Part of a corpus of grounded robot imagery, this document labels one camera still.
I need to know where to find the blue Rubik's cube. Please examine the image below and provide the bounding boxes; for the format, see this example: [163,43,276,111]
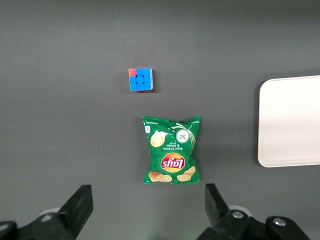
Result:
[128,67,154,92]

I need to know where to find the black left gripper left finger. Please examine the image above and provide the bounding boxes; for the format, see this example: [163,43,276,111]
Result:
[31,184,94,240]

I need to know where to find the beige plastic tray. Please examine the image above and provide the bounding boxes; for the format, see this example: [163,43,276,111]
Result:
[257,74,320,168]

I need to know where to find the green Lay's chips bag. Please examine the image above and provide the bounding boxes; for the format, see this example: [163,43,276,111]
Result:
[141,114,202,185]

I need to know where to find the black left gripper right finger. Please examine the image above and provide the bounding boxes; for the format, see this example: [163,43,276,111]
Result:
[196,183,254,240]

